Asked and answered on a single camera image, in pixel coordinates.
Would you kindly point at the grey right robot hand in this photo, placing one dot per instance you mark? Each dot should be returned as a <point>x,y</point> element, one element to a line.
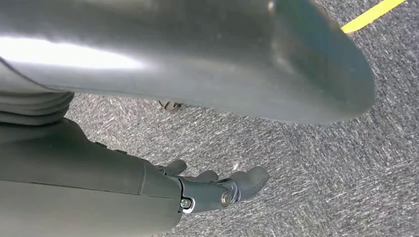
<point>82,183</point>

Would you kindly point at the silver robot body shell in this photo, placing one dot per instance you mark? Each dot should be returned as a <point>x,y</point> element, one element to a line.
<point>196,49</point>

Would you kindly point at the yellow floor tape square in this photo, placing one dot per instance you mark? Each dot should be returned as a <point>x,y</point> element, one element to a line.
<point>366,16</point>

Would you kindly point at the small pale floor object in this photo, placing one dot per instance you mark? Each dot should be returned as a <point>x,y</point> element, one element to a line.
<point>170,105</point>

